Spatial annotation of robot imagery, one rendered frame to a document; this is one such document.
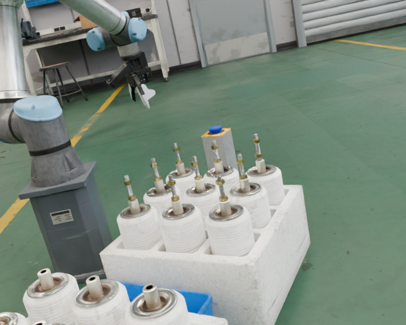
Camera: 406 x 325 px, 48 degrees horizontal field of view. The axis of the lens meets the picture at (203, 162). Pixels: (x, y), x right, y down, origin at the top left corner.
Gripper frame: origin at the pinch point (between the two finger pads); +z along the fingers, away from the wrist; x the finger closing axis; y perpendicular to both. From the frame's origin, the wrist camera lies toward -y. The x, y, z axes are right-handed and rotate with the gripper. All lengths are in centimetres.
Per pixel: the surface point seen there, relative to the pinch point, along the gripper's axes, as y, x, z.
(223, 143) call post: 4, -57, 2
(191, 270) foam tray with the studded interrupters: -28, -92, 8
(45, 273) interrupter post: -54, -91, -7
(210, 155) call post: 0, -53, 6
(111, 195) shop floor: -20.6, 11.8, 36.4
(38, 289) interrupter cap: -57, -91, -4
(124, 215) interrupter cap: -34, -73, 0
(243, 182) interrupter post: -8, -85, -1
